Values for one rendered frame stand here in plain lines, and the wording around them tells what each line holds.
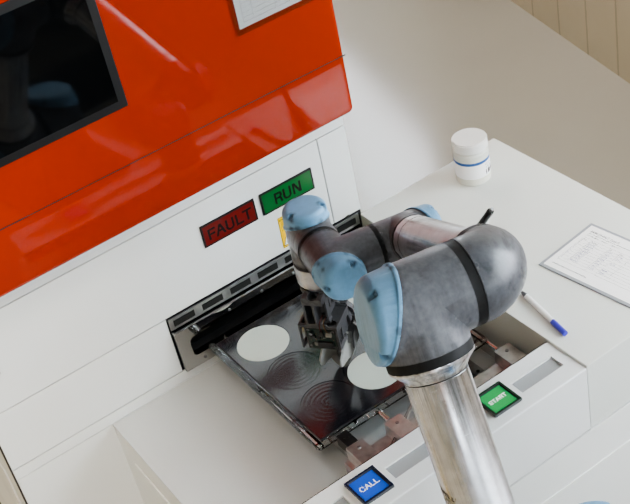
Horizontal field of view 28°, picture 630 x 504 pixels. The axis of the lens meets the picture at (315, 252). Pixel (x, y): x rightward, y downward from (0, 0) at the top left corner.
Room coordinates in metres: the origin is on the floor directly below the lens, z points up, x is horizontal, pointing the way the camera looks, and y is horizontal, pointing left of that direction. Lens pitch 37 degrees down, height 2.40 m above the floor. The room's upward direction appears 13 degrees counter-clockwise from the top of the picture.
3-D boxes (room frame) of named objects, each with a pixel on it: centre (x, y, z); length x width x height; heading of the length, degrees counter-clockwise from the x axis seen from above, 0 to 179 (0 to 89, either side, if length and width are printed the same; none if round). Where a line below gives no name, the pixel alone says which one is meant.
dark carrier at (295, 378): (1.73, -0.01, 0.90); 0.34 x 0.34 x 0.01; 27
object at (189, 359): (1.91, 0.09, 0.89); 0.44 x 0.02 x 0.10; 117
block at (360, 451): (1.43, -0.01, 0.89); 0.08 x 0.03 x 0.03; 27
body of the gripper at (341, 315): (1.65, 0.01, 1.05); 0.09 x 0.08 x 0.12; 153
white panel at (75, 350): (1.85, 0.26, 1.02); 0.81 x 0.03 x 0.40; 117
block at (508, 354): (1.58, -0.30, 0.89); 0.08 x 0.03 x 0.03; 27
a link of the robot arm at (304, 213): (1.65, 0.00, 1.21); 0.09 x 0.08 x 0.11; 14
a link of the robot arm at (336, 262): (1.56, -0.04, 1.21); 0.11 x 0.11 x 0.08; 14
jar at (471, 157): (2.06, -0.34, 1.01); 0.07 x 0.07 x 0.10
